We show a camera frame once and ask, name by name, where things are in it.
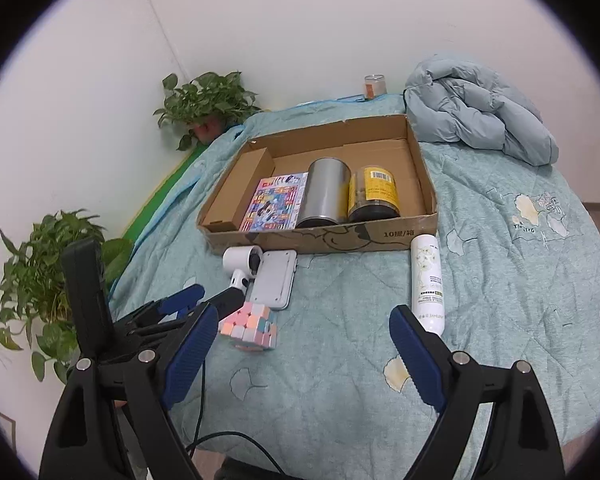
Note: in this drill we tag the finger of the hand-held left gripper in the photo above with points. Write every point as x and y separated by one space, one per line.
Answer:
180 300
225 302

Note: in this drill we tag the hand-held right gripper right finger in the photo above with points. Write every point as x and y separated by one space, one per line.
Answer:
420 360

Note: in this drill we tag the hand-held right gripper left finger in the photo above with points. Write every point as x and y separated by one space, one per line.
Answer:
190 355

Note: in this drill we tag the pastel puzzle cube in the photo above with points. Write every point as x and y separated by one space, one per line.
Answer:
250 327

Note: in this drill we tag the white handheld fan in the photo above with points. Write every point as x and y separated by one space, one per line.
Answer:
235 260

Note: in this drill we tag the white rectangular device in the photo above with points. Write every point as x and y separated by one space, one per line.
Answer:
275 280

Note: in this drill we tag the white spray bottle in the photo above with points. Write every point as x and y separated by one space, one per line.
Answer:
427 280

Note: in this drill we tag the colourful puzzle box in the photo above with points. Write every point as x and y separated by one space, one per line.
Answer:
275 202

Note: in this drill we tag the cardboard box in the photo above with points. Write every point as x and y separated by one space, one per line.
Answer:
360 235

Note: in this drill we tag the silver metal can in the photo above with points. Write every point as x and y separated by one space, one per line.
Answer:
322 185

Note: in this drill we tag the yellow jar with black lid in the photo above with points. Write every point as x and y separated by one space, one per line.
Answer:
375 187

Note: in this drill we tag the large leafy green plant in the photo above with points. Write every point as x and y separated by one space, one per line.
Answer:
35 270

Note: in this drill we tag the teal quilted bed cover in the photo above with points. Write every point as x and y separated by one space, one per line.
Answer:
330 390

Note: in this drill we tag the green bed board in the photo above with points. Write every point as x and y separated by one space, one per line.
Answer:
165 187

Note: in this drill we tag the potted plant in brown pot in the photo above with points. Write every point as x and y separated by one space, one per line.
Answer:
205 97

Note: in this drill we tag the grey-blue puffy duvet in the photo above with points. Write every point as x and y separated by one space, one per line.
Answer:
470 105

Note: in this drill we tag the small orange drink can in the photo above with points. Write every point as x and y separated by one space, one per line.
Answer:
374 87

